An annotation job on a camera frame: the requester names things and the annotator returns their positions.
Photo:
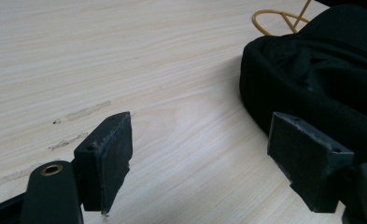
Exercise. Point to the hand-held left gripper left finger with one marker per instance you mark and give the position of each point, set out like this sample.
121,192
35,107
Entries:
105,161

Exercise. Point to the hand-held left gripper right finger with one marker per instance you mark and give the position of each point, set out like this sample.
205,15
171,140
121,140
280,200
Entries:
308,165

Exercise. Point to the black cloth garment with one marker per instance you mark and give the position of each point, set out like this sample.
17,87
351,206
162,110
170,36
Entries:
321,77

